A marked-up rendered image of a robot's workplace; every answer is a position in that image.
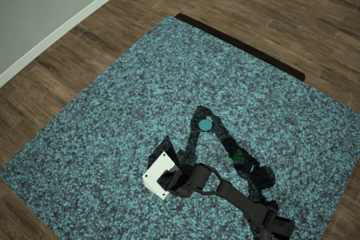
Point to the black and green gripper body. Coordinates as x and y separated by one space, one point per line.
264 235

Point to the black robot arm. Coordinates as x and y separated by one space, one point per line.
255 212

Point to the cyan circle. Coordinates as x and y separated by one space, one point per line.
205 125

